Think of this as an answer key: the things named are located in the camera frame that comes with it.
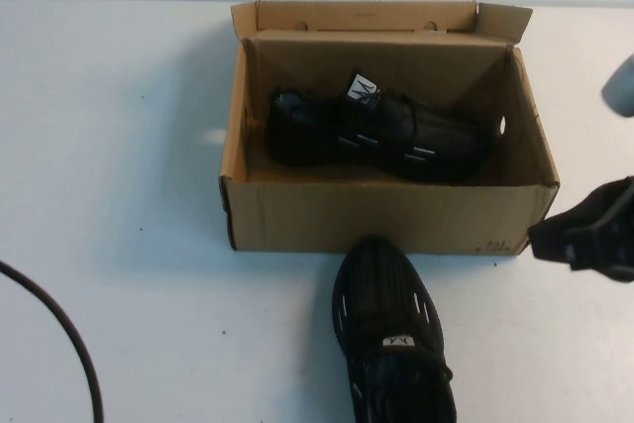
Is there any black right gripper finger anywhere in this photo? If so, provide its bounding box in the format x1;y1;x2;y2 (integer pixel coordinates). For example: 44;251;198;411
527;174;634;264
569;224;634;286

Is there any black left camera cable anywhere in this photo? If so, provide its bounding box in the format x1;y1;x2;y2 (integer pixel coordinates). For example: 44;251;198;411
0;259;101;423

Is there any black mesh sneaker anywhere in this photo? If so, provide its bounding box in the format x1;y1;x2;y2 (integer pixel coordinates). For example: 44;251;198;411
265;64;496;187
330;236;455;423

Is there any brown cardboard shoe box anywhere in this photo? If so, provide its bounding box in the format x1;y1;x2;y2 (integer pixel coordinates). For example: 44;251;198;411
219;0;561;257

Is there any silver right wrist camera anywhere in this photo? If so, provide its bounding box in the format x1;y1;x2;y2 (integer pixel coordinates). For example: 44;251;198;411
600;53;634;120

